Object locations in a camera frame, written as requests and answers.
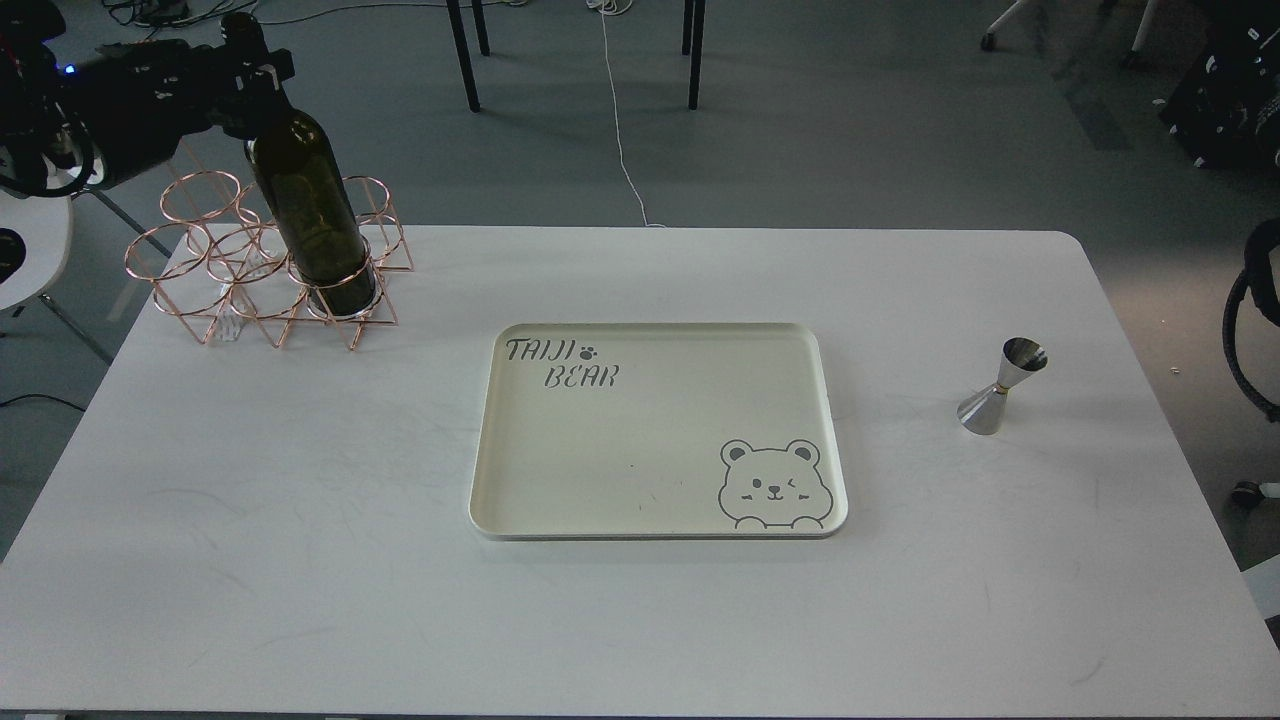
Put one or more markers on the black table legs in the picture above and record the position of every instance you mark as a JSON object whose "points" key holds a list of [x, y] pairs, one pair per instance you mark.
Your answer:
{"points": [[463, 47], [692, 42]]}

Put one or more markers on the dark green wine bottle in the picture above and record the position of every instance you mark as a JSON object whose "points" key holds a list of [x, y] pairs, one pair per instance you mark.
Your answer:
{"points": [[294, 166]]}

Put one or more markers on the cream bear print tray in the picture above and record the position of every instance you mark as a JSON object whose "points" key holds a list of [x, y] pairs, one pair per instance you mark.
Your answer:
{"points": [[657, 430]]}

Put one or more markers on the silver steel jigger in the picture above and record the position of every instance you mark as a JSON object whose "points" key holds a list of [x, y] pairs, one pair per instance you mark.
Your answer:
{"points": [[984, 412]]}

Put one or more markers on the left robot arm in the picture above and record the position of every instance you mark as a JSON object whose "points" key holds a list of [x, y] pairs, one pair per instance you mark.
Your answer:
{"points": [[46, 152]]}

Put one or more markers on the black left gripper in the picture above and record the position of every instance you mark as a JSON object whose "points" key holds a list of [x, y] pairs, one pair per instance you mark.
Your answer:
{"points": [[138, 101]]}

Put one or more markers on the copper wire bottle rack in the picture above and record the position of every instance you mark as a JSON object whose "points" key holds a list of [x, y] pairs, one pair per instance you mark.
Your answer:
{"points": [[219, 265]]}

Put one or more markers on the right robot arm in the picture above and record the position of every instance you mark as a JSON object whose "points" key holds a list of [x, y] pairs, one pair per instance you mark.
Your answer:
{"points": [[1240, 88]]}

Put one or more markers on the black table legs right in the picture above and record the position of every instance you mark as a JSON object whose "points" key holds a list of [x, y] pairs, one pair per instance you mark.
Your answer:
{"points": [[692, 42]]}

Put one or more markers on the black case on floor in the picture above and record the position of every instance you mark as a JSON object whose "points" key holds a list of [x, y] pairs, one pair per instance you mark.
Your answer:
{"points": [[1184, 113]]}

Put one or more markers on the black table legs left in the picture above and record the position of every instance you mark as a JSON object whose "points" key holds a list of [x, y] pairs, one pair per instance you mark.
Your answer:
{"points": [[463, 47]]}

